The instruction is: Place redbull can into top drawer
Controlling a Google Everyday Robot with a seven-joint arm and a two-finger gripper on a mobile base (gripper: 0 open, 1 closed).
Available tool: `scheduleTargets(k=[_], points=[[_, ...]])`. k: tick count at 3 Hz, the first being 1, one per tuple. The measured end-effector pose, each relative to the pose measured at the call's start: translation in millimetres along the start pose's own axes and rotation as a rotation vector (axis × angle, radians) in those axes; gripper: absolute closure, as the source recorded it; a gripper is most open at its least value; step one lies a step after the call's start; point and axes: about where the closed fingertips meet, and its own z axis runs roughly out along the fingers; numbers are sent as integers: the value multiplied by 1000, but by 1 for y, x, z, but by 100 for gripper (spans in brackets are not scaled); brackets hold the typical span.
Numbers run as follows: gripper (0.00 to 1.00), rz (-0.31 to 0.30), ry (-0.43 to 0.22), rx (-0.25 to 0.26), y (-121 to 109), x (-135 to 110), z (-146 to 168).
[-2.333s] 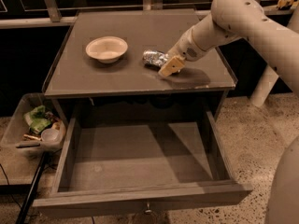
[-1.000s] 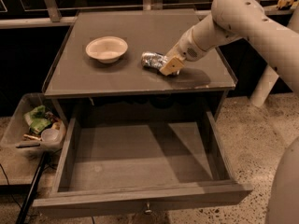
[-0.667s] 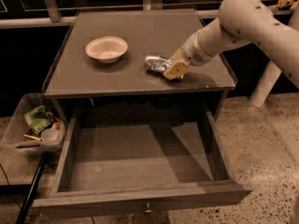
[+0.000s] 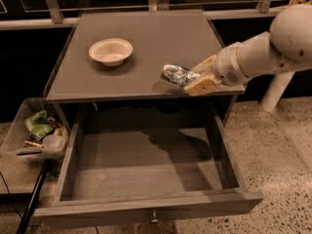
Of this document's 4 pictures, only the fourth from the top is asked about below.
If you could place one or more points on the clear plastic cup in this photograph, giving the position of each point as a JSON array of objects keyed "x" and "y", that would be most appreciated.
[{"x": 51, "y": 141}]

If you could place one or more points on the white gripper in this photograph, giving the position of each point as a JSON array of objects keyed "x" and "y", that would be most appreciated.
[{"x": 226, "y": 65}]

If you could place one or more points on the white diagonal post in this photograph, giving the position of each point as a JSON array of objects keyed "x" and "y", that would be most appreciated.
[{"x": 275, "y": 90}]

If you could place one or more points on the black floor bar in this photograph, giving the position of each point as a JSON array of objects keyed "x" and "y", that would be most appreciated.
[{"x": 34, "y": 196}]

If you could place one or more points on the metal drawer knob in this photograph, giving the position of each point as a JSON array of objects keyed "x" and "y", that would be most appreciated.
[{"x": 154, "y": 219}]

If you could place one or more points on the metal railing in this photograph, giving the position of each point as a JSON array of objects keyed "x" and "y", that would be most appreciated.
[{"x": 37, "y": 14}]

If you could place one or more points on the silver redbull can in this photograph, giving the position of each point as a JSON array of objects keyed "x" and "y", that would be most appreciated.
[{"x": 178, "y": 75}]

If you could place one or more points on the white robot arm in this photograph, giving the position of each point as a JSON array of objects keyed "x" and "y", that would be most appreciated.
[{"x": 286, "y": 46}]

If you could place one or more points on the green snack bag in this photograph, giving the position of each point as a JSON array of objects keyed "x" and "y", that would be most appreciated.
[{"x": 38, "y": 126}]

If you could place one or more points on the grey wooden cabinet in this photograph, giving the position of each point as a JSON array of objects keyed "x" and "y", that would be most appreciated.
[{"x": 132, "y": 96}]

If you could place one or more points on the white paper bowl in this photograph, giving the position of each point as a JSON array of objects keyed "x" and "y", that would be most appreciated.
[{"x": 111, "y": 51}]

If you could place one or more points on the clear plastic bin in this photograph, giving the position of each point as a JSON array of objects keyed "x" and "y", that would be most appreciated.
[{"x": 21, "y": 144}]

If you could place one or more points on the open grey top drawer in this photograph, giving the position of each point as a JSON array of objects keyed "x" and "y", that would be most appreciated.
[{"x": 110, "y": 177}]

